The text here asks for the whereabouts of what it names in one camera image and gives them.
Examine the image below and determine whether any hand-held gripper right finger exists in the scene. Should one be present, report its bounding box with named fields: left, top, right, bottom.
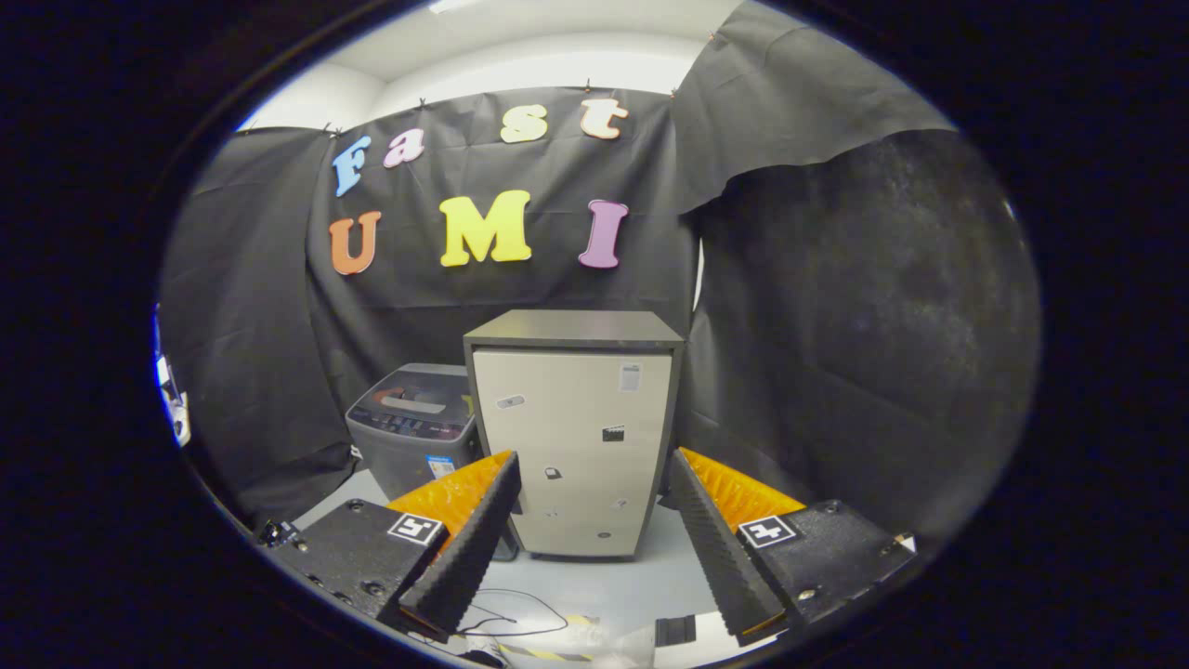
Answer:
left=667, top=448, right=919, bottom=647

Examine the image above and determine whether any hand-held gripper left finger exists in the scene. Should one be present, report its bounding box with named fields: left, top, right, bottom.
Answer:
left=263, top=451, right=523, bottom=637

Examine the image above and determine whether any dark grey washing machine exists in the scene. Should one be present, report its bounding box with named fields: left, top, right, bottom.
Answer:
left=346, top=362, right=519, bottom=563

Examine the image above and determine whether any dark grey washing machine lid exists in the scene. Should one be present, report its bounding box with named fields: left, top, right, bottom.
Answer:
left=358, top=362, right=475, bottom=421

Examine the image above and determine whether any yellow and black floor tape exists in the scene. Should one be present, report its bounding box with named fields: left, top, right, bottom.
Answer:
left=492, top=641, right=595, bottom=662

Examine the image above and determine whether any black backdrop cloth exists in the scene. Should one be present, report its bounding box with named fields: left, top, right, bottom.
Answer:
left=156, top=5, right=1041, bottom=540

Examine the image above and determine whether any white and blue equipment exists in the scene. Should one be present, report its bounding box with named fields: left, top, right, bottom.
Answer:
left=153, top=307, right=191, bottom=447

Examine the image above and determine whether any thin black cable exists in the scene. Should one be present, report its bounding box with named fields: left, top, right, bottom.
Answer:
left=455, top=588, right=571, bottom=640

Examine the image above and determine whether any beige cabinet with dark frame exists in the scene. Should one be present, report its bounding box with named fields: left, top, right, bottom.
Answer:
left=463, top=309, right=686, bottom=561

